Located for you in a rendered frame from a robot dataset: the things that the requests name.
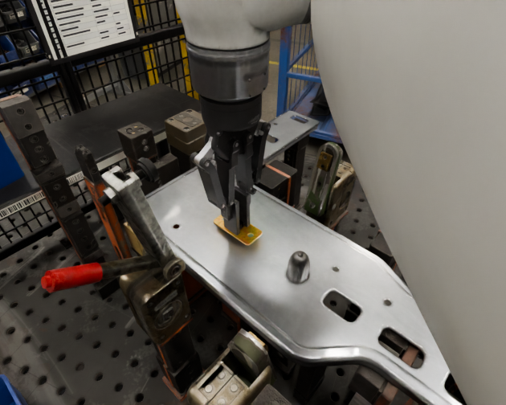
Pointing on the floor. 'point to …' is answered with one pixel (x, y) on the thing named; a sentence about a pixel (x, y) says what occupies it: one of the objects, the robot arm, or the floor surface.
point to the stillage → (314, 89)
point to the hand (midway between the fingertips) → (236, 210)
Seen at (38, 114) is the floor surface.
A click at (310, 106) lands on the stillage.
